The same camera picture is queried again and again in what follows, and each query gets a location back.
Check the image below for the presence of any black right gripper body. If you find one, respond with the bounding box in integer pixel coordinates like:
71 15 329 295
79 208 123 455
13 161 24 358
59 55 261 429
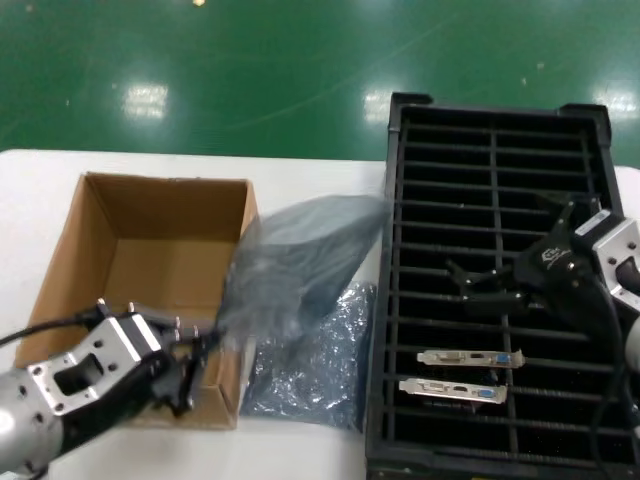
512 233 620 327

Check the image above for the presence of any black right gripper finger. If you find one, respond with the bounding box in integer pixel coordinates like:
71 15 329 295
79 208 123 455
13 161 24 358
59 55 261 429
444 257 532 317
535 192 602 237

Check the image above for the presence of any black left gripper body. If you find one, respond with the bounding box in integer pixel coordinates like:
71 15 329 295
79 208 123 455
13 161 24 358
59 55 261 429
58 348 202 455

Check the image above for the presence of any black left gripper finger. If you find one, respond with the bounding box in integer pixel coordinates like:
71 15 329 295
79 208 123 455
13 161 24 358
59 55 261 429
171 326 228 360
171 351 207 420

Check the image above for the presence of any graphics card silver bracket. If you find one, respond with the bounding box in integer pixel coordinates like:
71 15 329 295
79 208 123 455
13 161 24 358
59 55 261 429
398 377 509 407

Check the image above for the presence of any translucent antistatic bag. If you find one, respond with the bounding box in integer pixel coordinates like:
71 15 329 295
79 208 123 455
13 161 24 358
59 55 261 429
218 193 394 346

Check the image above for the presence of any graphics card in tray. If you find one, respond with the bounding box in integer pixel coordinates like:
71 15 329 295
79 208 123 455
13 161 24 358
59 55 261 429
415 348 527 370

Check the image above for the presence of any black slotted plastic container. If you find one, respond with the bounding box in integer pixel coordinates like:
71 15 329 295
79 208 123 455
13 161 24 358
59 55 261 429
363 91 640 480

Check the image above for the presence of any brown cardboard box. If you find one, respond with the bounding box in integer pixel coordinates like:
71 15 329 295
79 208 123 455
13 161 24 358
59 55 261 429
13 172 262 431

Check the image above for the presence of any flat grey antistatic bag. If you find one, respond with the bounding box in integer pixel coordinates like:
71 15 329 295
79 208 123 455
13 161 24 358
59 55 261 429
238 281 377 434

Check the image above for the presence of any left wrist camera silver bracket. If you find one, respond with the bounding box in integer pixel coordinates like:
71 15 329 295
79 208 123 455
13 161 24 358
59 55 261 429
25 298 202 417

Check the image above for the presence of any wrist camera silver bracket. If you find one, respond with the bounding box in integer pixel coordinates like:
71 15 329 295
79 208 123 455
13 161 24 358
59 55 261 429
25 298 202 417
573 209 640 314

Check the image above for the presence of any right wrist camera silver bracket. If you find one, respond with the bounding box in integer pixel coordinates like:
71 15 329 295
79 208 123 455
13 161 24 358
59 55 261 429
573 209 640 314

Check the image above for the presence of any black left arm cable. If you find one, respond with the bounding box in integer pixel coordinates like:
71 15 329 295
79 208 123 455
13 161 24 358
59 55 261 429
0 310 104 347

